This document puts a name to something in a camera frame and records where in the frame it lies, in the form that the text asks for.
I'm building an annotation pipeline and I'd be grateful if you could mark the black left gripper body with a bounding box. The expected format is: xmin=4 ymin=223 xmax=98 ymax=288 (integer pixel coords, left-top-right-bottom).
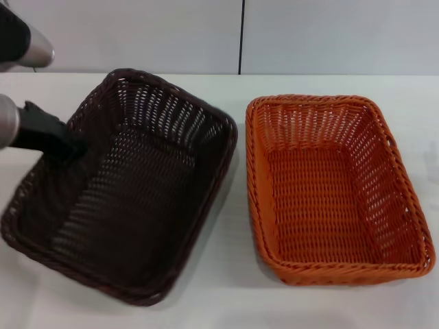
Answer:
xmin=16 ymin=100 xmax=69 ymax=157

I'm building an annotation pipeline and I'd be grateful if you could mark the orange woven basket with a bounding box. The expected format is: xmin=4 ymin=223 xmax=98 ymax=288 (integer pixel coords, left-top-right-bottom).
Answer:
xmin=245 ymin=95 xmax=436 ymax=287

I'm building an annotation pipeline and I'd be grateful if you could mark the dark brown woven basket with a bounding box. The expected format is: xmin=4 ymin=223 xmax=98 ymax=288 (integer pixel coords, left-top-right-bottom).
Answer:
xmin=1 ymin=67 xmax=239 ymax=307

